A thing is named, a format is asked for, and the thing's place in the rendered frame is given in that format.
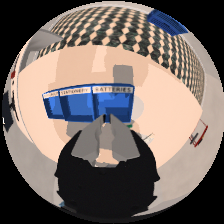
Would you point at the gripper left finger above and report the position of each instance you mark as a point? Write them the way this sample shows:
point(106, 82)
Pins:
point(82, 146)

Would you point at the grey domino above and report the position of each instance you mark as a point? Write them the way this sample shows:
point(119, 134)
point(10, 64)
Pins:
point(148, 138)

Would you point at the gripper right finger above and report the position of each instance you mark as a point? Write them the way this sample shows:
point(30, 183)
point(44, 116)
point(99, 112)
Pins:
point(128, 146)

